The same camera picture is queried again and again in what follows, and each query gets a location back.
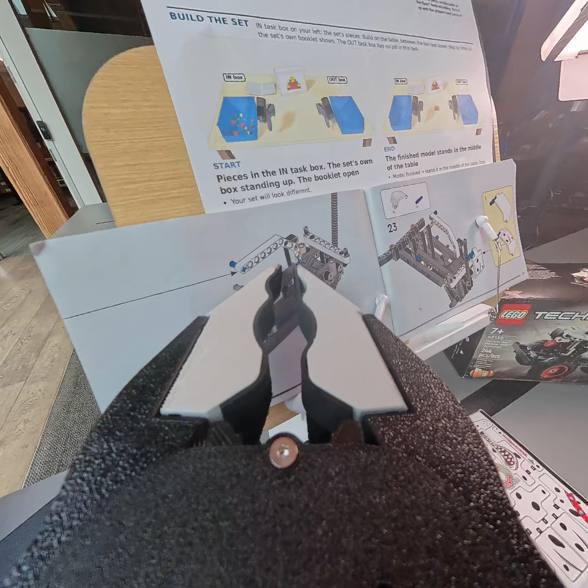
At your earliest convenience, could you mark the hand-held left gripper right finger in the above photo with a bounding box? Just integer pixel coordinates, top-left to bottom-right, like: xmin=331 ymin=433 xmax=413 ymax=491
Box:
xmin=294 ymin=264 xmax=409 ymax=421

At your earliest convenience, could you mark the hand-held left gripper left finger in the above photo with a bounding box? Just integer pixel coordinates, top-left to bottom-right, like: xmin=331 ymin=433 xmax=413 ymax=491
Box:
xmin=160 ymin=264 xmax=283 ymax=422

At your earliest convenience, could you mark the toy building instruction booklet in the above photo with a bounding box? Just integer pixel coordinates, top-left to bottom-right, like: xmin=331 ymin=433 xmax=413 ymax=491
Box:
xmin=31 ymin=158 xmax=529 ymax=405

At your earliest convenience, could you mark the grey desk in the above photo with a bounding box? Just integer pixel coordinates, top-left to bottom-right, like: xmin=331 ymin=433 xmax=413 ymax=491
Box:
xmin=0 ymin=227 xmax=588 ymax=545

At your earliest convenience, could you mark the printed task instruction sheet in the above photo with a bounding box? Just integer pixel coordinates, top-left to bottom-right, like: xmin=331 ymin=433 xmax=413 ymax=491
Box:
xmin=140 ymin=0 xmax=496 ymax=215

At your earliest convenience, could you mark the white booklet stand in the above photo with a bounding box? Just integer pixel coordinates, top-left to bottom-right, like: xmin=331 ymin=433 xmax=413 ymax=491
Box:
xmin=285 ymin=294 xmax=498 ymax=439

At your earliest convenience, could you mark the toy truck set box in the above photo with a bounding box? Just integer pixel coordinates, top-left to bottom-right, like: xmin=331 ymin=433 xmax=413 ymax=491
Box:
xmin=442 ymin=261 xmax=588 ymax=384

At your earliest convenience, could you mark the white page holder clip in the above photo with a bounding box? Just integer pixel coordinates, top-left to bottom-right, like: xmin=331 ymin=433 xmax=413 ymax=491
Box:
xmin=474 ymin=214 xmax=502 ymax=319

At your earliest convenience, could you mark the white sticker sheet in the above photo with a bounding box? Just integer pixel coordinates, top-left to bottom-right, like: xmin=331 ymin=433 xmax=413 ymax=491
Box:
xmin=468 ymin=409 xmax=588 ymax=588

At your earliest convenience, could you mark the wooden door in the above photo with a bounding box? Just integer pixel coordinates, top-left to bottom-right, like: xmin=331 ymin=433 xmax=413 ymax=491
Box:
xmin=0 ymin=89 xmax=70 ymax=238

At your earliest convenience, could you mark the white panel lamp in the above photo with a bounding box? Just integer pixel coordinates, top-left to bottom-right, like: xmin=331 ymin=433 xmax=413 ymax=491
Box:
xmin=539 ymin=0 xmax=588 ymax=103

